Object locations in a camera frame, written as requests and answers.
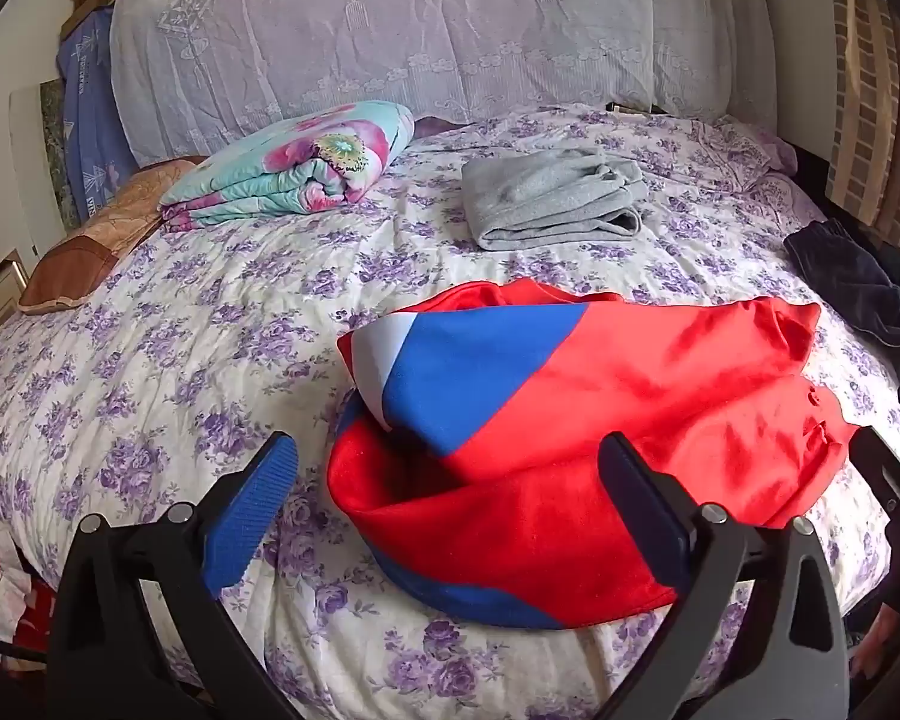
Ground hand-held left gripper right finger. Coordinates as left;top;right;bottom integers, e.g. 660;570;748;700
598;433;848;720

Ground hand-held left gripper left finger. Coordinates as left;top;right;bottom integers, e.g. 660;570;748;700
45;431;301;720

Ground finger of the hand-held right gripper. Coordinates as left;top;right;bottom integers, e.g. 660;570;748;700
849;426;900;512

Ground red blue white pants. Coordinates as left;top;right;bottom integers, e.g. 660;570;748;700
326;277;863;631

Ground folded grey pants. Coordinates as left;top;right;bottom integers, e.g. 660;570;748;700
461;146;646;252

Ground person's right hand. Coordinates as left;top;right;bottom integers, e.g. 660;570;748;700
847;601;900;683

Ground purple floral bed sheet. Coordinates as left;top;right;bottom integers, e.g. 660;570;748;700
0;111;900;720

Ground dark navy garment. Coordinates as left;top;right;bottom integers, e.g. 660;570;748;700
784;219;900;353

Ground brown pillow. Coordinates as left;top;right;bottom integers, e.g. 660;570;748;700
17;157;207;314

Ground folded floral blanket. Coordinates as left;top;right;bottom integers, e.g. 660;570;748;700
157;100;415;232

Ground brick pattern curtain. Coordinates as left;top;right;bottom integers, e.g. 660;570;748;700
825;0;900;226

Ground green picture panel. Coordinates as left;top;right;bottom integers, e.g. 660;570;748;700
41;79;83;230

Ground blue printed cloth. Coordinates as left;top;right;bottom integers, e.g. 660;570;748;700
56;7;140;211

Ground lilac lace headboard cover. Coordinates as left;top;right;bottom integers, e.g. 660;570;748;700
111;0;736;166

